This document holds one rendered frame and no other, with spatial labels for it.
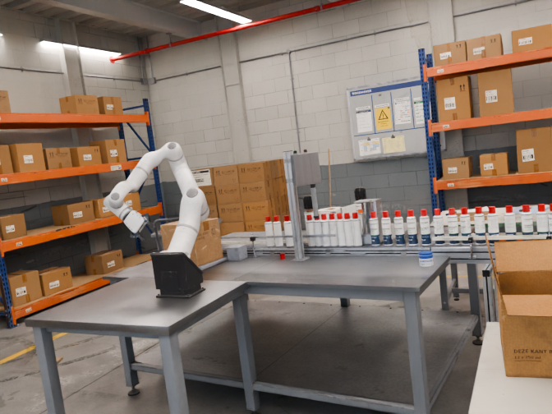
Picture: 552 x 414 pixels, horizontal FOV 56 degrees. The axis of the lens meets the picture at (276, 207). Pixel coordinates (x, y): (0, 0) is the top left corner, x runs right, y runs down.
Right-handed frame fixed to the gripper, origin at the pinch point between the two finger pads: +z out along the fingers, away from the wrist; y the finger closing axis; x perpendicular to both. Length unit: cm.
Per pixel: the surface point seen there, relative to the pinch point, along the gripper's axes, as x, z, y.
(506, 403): 116, 155, -69
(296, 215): -44, 54, -54
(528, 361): 102, 157, -80
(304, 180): -41, 45, -74
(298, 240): -46, 64, -42
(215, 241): -56, 19, -6
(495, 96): -371, 102, -264
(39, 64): -335, -397, 36
